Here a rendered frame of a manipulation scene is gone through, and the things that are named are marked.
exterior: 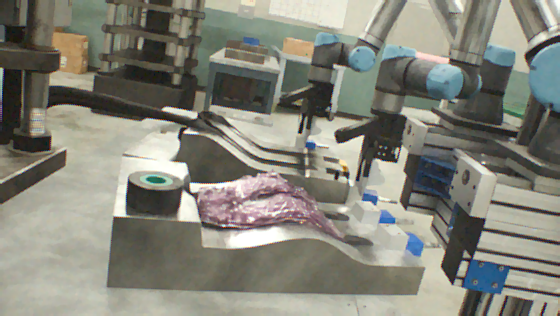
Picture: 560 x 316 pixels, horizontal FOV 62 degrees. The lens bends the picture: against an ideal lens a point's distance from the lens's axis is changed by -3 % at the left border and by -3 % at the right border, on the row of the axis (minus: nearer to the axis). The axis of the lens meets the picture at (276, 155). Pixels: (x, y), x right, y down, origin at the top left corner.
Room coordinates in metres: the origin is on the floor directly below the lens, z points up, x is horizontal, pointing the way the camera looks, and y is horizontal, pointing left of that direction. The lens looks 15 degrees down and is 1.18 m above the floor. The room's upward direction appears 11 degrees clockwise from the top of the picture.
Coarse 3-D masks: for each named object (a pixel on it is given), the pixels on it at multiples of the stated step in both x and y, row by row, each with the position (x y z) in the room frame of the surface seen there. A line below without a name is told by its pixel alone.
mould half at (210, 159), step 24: (144, 144) 1.09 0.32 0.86; (168, 144) 1.13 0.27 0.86; (192, 144) 1.00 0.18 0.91; (216, 144) 1.00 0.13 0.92; (240, 144) 1.10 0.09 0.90; (264, 144) 1.23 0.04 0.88; (192, 168) 1.00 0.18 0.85; (216, 168) 1.00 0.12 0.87; (240, 168) 1.00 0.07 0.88; (264, 168) 1.01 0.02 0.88; (288, 168) 1.04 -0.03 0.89; (336, 168) 1.11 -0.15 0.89; (312, 192) 1.00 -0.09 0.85; (336, 192) 1.00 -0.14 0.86
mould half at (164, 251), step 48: (144, 240) 0.58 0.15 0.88; (192, 240) 0.60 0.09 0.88; (240, 240) 0.65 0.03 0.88; (288, 240) 0.65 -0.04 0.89; (336, 240) 0.72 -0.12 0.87; (144, 288) 0.59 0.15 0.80; (192, 288) 0.61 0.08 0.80; (240, 288) 0.63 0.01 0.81; (288, 288) 0.65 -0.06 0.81; (336, 288) 0.68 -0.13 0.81; (384, 288) 0.70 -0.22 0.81
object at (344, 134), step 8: (368, 120) 1.14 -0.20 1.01; (376, 120) 1.12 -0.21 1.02; (344, 128) 1.14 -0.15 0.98; (352, 128) 1.12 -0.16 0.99; (360, 128) 1.12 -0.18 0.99; (368, 128) 1.12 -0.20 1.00; (376, 128) 1.12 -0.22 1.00; (336, 136) 1.12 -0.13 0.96; (344, 136) 1.12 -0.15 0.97; (352, 136) 1.12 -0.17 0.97
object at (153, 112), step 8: (128, 104) 1.32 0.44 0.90; (136, 104) 1.35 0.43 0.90; (136, 112) 1.36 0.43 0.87; (144, 112) 1.37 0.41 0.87; (152, 112) 1.40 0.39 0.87; (160, 112) 1.42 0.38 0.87; (168, 112) 1.46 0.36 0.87; (168, 120) 1.46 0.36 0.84; (176, 120) 1.48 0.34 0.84; (184, 120) 1.51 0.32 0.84
